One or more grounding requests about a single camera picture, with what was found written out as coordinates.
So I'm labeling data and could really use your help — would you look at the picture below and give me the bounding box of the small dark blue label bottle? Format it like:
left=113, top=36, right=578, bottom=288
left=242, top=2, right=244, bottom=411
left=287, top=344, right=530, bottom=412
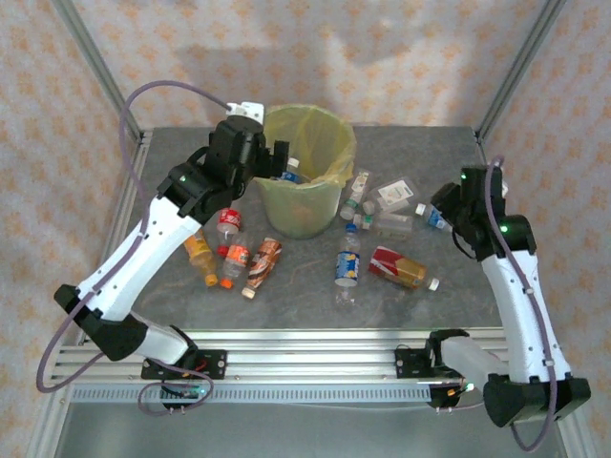
left=281, top=156, right=303, bottom=185

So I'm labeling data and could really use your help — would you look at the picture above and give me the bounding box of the green plastic bin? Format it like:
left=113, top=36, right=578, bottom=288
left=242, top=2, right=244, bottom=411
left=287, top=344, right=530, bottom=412
left=255, top=176, right=343, bottom=239

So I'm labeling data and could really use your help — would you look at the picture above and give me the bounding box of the yellow-green trash bin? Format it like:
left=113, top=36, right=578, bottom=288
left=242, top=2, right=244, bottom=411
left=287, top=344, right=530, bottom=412
left=257, top=103, right=358, bottom=188

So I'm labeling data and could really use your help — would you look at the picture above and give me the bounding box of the clear bottle white label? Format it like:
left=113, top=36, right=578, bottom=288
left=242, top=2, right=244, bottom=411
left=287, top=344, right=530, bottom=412
left=363, top=178, right=414, bottom=215

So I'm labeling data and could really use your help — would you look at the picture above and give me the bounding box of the clear bottle green white cap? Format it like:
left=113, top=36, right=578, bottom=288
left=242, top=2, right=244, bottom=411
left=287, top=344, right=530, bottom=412
left=353, top=213, right=414, bottom=241

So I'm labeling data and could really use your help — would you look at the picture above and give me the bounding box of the red label cola bottle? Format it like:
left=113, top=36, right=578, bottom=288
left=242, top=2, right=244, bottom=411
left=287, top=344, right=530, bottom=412
left=215, top=205, right=243, bottom=257

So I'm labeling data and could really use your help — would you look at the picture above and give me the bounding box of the red label amber tea bottle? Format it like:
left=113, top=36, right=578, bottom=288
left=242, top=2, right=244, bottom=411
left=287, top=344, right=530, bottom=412
left=367, top=245, right=440, bottom=292

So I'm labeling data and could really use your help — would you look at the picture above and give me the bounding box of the clear bottle green neck band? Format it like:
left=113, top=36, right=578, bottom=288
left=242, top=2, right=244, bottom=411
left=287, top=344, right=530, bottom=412
left=340, top=170, right=371, bottom=221

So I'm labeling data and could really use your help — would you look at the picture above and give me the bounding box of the brown striped label bottle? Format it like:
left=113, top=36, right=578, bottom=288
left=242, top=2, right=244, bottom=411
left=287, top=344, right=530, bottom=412
left=240, top=237, right=283, bottom=301

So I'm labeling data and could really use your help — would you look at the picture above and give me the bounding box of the orange label soda bottle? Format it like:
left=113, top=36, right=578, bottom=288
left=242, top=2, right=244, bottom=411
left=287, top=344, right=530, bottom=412
left=219, top=233, right=250, bottom=290

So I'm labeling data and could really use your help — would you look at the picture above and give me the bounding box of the orange juice bottle orange cap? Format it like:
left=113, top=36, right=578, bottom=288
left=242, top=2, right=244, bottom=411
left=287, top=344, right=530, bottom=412
left=183, top=231, right=220, bottom=289

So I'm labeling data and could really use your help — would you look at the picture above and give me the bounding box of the blue yellow label water bottle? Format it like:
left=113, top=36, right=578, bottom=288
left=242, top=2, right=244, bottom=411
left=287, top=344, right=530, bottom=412
left=333, top=222, right=363, bottom=304

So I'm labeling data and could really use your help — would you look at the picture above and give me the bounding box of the small green circuit board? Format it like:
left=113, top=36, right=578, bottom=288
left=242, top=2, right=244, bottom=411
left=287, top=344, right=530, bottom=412
left=446, top=376, right=493, bottom=397
left=161, top=384, right=204, bottom=401

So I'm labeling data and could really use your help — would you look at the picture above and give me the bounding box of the grey metal lower panel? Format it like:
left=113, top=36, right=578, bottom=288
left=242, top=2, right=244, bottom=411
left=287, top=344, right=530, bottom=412
left=54, top=403, right=567, bottom=458

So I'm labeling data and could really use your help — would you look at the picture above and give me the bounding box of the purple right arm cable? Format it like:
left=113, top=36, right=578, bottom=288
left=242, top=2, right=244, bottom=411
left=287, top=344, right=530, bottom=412
left=436, top=155, right=559, bottom=452

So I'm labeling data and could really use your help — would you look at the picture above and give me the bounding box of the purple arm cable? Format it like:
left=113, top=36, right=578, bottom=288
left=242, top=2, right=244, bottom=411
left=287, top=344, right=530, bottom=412
left=35, top=79, right=230, bottom=417
left=436, top=155, right=559, bottom=452

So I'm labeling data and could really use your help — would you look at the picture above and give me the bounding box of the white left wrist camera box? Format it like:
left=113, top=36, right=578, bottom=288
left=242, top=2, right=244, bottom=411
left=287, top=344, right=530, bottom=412
left=224, top=99, right=266, bottom=123

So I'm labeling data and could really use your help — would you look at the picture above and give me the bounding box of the aluminium table side rail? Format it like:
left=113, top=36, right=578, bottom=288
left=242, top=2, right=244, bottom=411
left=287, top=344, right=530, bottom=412
left=474, top=135, right=546, bottom=344
left=75, top=131, right=154, bottom=347

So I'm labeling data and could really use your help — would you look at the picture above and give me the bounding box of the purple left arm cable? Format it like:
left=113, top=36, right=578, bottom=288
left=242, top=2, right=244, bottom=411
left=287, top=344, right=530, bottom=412
left=35, top=79, right=230, bottom=417

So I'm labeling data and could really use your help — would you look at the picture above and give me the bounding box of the aluminium frame post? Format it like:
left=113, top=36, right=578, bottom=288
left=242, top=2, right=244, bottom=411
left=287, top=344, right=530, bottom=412
left=475, top=0, right=568, bottom=143
left=51, top=0, right=147, bottom=144

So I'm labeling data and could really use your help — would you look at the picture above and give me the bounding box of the aluminium mounting rail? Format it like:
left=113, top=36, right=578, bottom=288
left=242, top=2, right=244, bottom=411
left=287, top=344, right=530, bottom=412
left=50, top=328, right=573, bottom=385

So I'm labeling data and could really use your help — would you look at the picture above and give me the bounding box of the grey slotted cable duct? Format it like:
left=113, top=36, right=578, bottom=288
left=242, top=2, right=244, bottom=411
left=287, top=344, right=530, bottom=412
left=71, top=384, right=433, bottom=406

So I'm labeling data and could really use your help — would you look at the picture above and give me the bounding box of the aluminium frame leg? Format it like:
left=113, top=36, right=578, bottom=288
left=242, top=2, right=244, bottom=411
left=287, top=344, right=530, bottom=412
left=546, top=381, right=600, bottom=458
left=26, top=381, right=73, bottom=458

